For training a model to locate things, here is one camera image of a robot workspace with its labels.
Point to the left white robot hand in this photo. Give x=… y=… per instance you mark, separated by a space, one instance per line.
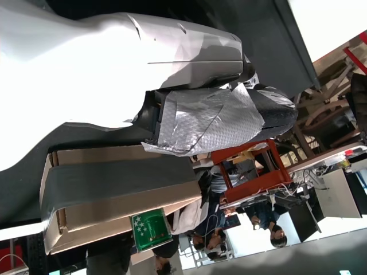
x=71 y=71

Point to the green and white beverage can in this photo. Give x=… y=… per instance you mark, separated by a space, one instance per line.
x=150 y=229

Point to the cardboard box with grey tape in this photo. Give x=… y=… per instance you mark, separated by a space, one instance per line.
x=114 y=183

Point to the person in white hoodie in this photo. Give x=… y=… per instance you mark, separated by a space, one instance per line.
x=189 y=220

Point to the red metal cart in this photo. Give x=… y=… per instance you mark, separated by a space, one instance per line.
x=275 y=172

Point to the person with black face mask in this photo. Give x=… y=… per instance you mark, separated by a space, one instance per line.
x=269 y=217

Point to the wooden chair frame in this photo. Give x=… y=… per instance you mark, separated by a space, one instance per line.
x=324 y=94

